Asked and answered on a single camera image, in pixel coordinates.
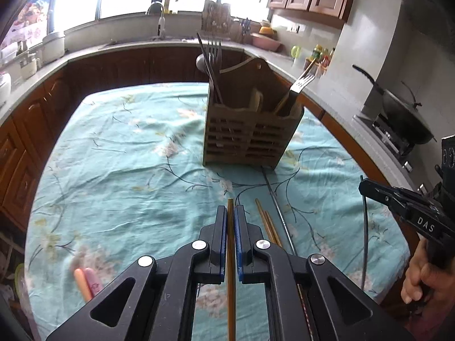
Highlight yellow bottle on sill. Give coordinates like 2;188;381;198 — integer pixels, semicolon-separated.
164;0;170;14

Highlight orange plastic spoon handle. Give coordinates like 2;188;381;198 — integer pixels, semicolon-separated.
73;268;92;303

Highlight dish drying rack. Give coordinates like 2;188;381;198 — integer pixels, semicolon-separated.
201;0;232;38

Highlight wooden utensil holder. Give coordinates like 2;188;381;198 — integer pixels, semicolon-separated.
203;57;305;169

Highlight steel fork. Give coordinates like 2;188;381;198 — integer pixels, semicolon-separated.
273;59;317;115

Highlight wooden chopstick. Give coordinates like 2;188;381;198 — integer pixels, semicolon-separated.
255;199;277;244
226;198;236;341
264;211;283;248

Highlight tropical wall poster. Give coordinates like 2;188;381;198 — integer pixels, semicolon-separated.
1;0;50;49

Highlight black wok pan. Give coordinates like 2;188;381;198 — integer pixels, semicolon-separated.
352;64;435;145

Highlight gas stove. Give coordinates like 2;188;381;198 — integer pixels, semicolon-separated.
372;113;414;165

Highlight thin metal utensil handle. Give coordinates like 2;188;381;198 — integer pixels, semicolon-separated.
360;194;369;291

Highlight right hand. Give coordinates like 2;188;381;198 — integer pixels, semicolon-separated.
401;238;454;312

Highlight dark fork in holder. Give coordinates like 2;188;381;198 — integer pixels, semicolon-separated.
197;32;224;105

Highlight white pot with lid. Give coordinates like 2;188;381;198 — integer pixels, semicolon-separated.
42;31;65;65

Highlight teal floral tablecloth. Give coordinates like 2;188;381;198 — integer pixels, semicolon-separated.
25;83;410;339

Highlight green cup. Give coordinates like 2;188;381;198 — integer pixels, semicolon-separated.
291;45;301;59

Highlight pink plastic spoon handle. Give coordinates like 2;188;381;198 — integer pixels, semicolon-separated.
83;267;103;296

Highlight kitchen faucet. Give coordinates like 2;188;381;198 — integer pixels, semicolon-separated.
146;1;166;39

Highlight long steel utensil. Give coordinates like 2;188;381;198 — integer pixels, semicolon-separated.
261;166;298;255

